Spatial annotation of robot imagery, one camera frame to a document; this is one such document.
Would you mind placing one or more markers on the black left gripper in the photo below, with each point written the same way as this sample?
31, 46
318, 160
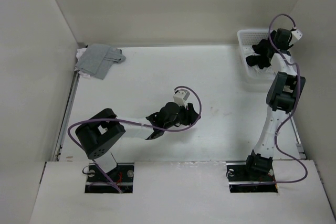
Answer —
189, 118

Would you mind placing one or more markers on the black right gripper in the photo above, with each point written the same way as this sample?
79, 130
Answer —
289, 45

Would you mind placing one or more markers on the black tank top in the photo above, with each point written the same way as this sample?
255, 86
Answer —
263, 54

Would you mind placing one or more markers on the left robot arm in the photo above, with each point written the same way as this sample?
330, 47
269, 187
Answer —
102, 131

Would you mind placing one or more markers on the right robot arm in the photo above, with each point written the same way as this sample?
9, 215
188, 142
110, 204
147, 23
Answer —
282, 97

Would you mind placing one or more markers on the folded grey tank top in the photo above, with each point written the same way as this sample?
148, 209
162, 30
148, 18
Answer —
98, 59

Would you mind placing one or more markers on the folded white tank top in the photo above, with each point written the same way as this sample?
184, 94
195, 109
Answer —
79, 53

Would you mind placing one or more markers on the white plastic basket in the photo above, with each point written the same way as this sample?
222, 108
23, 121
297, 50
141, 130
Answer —
257, 79

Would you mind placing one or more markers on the white garments in basket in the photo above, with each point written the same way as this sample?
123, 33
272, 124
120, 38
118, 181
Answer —
255, 72

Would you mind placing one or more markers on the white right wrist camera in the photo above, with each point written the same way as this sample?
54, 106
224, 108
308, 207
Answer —
296, 35

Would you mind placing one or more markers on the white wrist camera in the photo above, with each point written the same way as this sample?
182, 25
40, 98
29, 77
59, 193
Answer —
296, 35
180, 97

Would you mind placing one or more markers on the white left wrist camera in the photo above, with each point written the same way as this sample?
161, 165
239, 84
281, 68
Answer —
180, 97

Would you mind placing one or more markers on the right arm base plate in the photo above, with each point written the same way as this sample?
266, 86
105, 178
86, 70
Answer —
242, 181

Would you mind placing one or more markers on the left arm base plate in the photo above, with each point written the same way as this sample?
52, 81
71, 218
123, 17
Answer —
97, 183

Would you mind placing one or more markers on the right aluminium table rail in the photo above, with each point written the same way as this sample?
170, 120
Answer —
300, 148

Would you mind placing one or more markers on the aluminium table rail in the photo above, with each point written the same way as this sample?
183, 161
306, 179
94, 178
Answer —
59, 141
300, 148

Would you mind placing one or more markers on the left aluminium table rail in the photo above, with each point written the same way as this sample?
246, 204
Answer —
59, 141

